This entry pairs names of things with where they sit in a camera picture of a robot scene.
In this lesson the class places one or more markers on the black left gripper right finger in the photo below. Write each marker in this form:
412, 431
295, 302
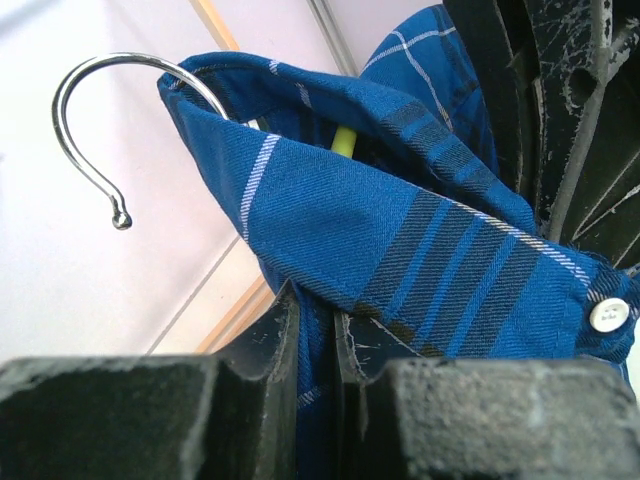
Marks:
404, 416

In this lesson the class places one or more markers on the green plastic hanger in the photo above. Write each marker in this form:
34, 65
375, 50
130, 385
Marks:
80, 90

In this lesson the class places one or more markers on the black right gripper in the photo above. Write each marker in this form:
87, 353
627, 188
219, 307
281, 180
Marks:
560, 81

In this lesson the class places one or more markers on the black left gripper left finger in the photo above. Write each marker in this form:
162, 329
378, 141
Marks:
226, 415

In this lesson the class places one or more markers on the blue plaid shirt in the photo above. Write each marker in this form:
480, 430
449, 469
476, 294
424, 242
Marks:
381, 195

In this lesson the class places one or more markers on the wooden clothes rack frame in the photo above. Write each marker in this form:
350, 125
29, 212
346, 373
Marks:
231, 297

